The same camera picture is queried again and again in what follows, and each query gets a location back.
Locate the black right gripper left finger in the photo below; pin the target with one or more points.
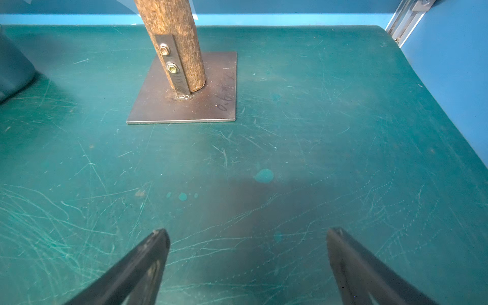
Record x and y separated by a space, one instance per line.
135 279

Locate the aluminium frame rail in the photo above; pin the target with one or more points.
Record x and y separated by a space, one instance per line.
406 17

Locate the blue plastic storage box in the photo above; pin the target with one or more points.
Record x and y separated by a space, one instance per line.
17 71

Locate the dark metal tree base plate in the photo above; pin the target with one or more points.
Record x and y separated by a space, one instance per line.
157 101

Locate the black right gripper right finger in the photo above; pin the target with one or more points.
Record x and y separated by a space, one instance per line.
362 278

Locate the brown artificial tree trunk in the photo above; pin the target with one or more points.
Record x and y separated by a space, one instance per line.
171 27

